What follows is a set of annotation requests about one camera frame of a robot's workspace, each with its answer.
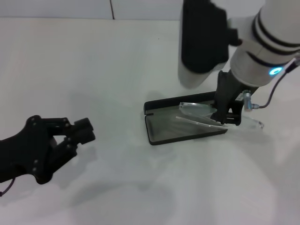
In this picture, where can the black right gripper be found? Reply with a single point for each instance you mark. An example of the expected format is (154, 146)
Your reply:
(227, 93)

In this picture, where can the right wrist camera housing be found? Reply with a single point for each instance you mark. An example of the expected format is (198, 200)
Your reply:
(204, 35)

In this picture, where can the clear white glasses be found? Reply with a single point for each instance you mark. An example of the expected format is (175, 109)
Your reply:
(192, 108)

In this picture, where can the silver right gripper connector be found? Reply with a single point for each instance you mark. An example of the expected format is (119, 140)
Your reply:
(248, 100)

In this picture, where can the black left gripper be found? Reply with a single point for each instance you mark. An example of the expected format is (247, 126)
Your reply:
(23, 154)

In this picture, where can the black glasses case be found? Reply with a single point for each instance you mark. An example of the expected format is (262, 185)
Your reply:
(164, 133)

